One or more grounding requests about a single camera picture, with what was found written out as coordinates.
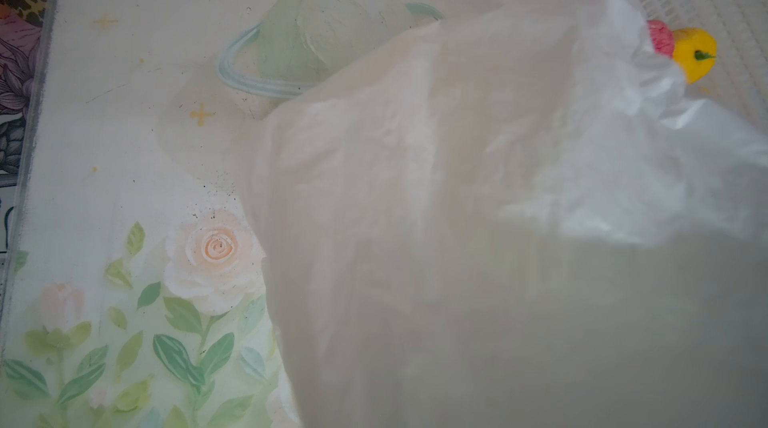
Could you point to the pink toy fruit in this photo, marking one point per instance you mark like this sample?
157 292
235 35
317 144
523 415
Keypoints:
662 38

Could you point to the yellow toy fruit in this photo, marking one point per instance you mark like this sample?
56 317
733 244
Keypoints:
695 51

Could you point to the white plastic bag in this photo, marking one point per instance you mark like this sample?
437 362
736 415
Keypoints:
522 219

